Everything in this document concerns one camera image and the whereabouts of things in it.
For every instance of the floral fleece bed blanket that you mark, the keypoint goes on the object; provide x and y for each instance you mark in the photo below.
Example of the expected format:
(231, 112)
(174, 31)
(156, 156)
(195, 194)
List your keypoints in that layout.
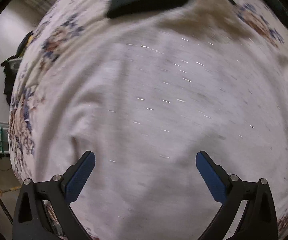
(31, 109)

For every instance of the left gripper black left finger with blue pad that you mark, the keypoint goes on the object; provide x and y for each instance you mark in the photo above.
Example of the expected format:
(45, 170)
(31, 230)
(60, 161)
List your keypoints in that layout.
(30, 219)

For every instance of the black clothes pile on floor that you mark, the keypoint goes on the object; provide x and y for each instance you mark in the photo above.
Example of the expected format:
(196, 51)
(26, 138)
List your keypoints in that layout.
(10, 67)

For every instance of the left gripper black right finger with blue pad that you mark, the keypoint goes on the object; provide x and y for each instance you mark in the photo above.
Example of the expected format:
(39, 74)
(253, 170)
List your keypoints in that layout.
(258, 221)

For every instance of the white fluffy sweater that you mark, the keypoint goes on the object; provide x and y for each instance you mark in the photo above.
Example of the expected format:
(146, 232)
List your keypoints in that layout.
(159, 119)

